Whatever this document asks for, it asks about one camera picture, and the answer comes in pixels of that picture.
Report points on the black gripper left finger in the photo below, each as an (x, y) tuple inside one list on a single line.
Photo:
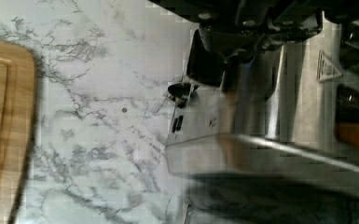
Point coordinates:
[(215, 49)]

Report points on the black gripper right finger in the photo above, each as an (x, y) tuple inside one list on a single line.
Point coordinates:
[(287, 29)]

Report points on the stainless steel toaster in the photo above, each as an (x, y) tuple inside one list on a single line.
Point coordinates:
[(291, 114)]

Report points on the bamboo cutting board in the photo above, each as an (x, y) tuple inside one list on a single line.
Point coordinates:
[(18, 81)]

